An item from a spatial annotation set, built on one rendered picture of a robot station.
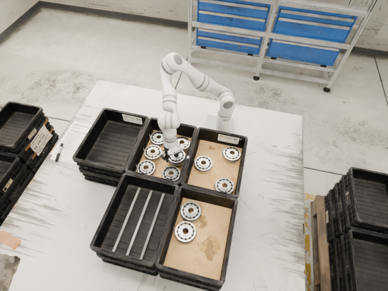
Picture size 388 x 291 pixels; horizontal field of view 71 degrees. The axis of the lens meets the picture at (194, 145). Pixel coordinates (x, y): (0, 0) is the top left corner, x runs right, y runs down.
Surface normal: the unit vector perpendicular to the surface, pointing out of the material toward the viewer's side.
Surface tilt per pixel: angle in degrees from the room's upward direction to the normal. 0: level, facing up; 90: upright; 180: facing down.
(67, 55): 0
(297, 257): 0
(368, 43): 90
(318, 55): 90
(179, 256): 0
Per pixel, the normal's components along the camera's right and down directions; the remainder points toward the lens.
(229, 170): 0.03, -0.60
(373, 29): -0.22, 0.78
